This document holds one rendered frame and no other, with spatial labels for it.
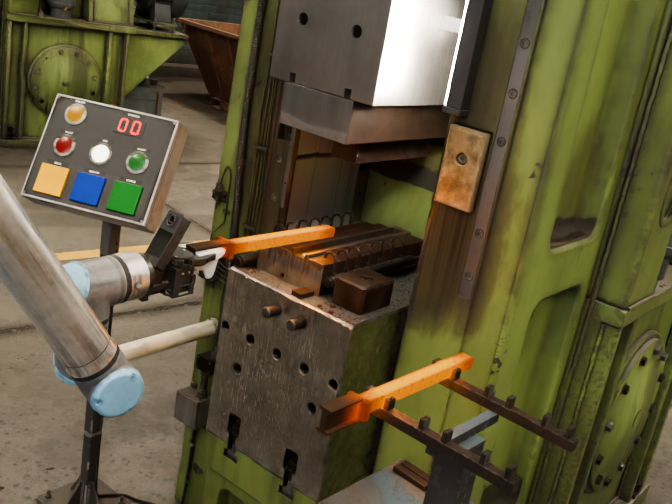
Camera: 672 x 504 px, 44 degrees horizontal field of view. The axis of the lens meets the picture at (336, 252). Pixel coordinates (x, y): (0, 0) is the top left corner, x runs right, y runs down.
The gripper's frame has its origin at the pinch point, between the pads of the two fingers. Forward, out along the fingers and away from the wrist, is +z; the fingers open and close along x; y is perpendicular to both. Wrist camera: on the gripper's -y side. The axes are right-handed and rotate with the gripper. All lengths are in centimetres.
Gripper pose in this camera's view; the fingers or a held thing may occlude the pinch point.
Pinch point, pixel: (217, 246)
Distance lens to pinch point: 172.2
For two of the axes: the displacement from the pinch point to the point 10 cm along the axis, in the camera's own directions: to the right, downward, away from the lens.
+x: 7.6, 3.4, -5.6
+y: -1.7, 9.3, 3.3
